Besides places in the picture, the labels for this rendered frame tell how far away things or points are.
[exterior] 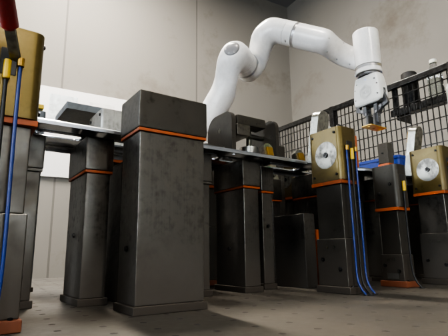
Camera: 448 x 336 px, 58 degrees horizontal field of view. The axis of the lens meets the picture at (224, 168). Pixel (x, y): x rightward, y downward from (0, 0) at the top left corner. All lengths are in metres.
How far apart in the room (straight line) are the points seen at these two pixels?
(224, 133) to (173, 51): 2.85
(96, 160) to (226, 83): 0.86
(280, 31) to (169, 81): 2.40
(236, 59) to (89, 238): 0.94
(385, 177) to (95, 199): 0.68
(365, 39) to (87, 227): 1.07
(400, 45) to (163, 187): 3.23
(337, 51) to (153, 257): 1.12
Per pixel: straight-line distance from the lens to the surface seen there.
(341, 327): 0.50
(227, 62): 1.49
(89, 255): 0.72
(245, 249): 0.87
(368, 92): 1.39
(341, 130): 0.89
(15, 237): 0.52
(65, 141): 0.84
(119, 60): 3.74
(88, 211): 0.73
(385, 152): 1.69
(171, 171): 0.62
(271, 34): 1.56
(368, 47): 1.44
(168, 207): 0.61
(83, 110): 1.11
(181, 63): 3.96
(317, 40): 1.49
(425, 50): 3.54
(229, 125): 1.16
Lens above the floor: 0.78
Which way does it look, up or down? 12 degrees up
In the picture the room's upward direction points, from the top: 1 degrees counter-clockwise
